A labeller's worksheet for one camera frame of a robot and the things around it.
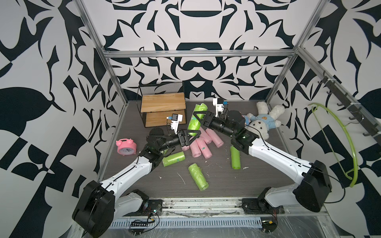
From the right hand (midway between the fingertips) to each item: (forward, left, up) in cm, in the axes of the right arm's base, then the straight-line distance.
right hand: (195, 112), depth 68 cm
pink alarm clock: (-4, +39, -25) cm, 46 cm away
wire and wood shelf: (+23, +24, -17) cm, 37 cm away
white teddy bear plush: (+11, -41, -25) cm, 49 cm away
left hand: (-6, -1, -5) cm, 8 cm away
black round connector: (-40, -34, -37) cm, 64 cm away
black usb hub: (-39, +28, -37) cm, 60 cm away
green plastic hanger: (-10, -65, -8) cm, 66 cm away
